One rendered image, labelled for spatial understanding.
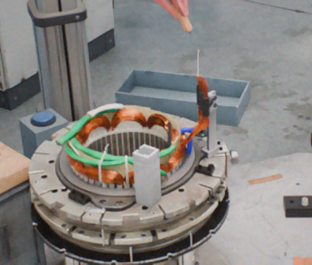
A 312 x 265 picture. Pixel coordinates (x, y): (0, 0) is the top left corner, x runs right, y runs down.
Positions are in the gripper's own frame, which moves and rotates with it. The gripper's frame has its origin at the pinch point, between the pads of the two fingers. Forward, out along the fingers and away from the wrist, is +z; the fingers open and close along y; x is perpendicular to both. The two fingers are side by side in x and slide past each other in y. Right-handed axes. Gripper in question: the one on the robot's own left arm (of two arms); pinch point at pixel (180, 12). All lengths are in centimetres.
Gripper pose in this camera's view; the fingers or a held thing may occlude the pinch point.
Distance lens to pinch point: 153.9
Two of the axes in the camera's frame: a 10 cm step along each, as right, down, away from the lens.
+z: 4.2, 8.5, 3.2
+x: 4.4, -5.0, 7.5
